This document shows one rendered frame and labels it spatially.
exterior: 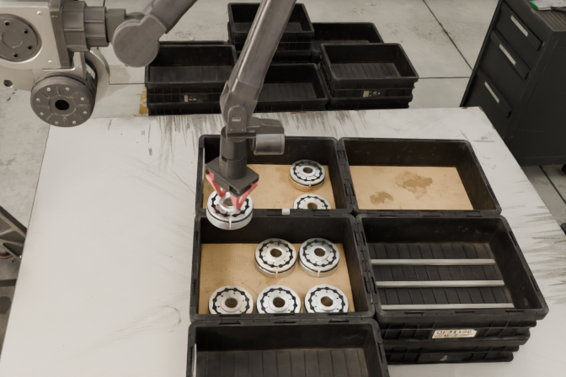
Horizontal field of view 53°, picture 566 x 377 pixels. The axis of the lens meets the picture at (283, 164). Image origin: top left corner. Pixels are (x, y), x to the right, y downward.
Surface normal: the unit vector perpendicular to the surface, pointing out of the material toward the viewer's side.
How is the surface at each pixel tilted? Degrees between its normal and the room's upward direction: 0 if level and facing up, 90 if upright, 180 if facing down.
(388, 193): 0
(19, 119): 0
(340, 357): 0
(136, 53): 74
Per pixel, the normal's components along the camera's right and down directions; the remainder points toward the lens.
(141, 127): 0.09, -0.73
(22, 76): 0.16, 0.68
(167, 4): 0.26, 0.30
